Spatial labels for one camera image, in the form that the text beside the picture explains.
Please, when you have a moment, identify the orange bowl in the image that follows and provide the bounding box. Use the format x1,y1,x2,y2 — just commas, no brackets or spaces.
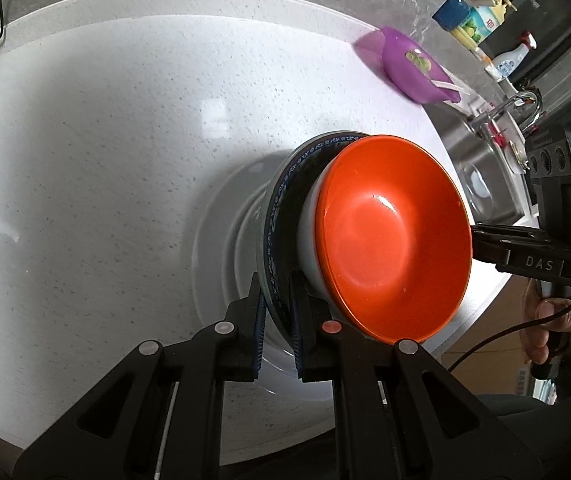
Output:
314,135,473,346

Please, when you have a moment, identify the purple bowl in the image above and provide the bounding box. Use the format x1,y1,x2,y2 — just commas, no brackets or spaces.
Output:
354,26,466,105

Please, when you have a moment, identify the blue cup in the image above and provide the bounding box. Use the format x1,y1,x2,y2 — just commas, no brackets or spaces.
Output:
433,0,476,36

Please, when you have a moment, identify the steel sink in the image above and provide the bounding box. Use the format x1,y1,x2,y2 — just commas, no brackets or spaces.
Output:
428,100,536,226

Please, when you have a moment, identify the small white bowl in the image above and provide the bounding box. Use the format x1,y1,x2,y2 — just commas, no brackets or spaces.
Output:
295,164,347,323

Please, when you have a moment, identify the blue patterned bowl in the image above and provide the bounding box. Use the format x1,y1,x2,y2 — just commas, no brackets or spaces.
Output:
256,131,372,347

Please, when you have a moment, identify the steel faucet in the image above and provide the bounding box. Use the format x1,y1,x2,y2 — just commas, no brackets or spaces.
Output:
470,89,543,137

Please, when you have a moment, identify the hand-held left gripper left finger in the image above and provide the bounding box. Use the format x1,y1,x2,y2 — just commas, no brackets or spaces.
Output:
16,272,269,480

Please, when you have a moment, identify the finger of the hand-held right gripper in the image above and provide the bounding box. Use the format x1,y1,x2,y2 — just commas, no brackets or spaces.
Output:
470,224,549,266

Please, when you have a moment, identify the person's dark clothing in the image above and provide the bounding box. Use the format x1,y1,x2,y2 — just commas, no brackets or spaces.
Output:
475,390,569,463

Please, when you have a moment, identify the white spoon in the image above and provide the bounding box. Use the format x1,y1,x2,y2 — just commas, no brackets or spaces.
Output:
428,72,481,107

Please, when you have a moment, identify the yellow dish soap bottle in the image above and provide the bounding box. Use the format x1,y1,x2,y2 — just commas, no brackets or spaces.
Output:
453,0,519,51

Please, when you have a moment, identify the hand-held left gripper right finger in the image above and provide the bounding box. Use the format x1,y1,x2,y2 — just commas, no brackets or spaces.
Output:
288,272,541,480

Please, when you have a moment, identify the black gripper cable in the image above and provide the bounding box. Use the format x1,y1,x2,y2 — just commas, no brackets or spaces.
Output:
445,207,571,372

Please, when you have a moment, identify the large white plate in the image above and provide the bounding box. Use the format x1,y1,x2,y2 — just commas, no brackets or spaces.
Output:
192,152,340,403

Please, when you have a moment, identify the white spray bottle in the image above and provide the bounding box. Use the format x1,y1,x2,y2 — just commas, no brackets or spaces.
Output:
485,31,537,81

